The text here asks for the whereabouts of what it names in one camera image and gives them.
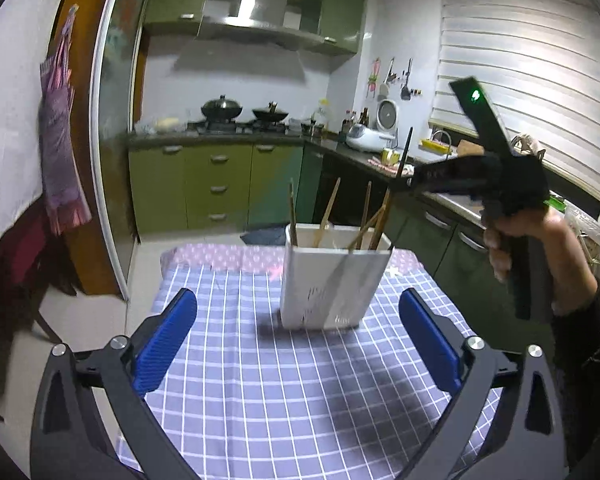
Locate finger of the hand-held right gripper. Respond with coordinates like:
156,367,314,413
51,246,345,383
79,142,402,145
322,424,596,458
413,156,485,197

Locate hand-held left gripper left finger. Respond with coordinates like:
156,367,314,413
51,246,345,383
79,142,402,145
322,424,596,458
30,287,201,480

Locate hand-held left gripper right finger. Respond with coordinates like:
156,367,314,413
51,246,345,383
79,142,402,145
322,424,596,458
399,287,568,480

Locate black chopstick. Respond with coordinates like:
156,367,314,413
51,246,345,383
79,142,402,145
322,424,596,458
396,127,414,189

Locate wooden chopstick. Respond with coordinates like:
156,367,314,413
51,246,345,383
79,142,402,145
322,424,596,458
347,209,384,251
288,179,300,248
371,187,392,251
358,181,373,250
315,177,342,249

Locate white utensil holder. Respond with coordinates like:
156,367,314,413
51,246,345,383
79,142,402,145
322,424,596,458
279,224,394,332

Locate person's right forearm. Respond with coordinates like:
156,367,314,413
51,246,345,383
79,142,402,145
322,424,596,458
544,217,600,467

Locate person's right hand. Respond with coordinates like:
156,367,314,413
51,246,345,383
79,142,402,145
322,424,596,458
482,206,557,284

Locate curved steel faucet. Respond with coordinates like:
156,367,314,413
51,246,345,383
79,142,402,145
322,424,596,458
429,129,454,154

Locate dark lower cabinet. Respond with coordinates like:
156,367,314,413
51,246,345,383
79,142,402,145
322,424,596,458
302,146,507,287

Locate pink cloth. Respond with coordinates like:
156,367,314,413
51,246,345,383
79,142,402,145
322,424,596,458
367,157,414,176

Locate white rice cooker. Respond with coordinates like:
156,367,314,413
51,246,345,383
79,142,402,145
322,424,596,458
346,98,399,154

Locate clear plastic bags clutter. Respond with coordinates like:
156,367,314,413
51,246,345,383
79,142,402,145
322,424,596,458
550,194,600,313

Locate purple dotted cloth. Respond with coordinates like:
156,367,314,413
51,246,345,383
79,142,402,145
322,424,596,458
159,241,422,275

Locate white window blind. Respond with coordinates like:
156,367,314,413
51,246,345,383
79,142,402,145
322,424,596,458
429,0,600,207

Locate blue checked tablecloth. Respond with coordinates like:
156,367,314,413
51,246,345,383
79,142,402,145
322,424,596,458
117,259,503,480

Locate clear oil bottle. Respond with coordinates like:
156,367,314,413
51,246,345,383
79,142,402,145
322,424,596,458
313,99,330,137

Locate blue floor mat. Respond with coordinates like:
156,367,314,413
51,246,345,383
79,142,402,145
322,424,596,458
239,228,289,246

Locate dark red chair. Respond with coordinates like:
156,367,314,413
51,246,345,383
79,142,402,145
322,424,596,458
0,199,77,342

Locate green lower cabinet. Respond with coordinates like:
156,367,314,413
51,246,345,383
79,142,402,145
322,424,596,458
127,139,307,237

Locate dark stone countertop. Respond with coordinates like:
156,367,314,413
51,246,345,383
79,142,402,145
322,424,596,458
127,127,600,241

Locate black open wok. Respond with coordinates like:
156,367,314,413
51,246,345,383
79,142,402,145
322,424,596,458
251,101,290,124

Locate black gas stove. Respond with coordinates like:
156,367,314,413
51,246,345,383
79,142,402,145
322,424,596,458
187,118,302,136

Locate purple checked apron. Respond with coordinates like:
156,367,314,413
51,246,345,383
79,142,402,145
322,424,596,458
38,5,92,236

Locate glass sliding door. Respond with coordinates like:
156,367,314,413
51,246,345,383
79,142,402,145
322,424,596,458
88,0,154,302

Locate clear plastic bag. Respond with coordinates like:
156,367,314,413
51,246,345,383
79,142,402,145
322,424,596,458
134,116,189,136

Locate black lidded wok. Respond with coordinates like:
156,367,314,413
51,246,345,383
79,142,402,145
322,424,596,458
200,93,244,122

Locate steel range hood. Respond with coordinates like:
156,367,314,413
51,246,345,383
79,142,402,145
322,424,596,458
197,0,327,54

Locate white hanging sheet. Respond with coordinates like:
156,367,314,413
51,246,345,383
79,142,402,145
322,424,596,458
0,20,57,267

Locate pink wall hanger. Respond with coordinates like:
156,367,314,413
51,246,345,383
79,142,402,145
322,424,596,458
364,57,384,99

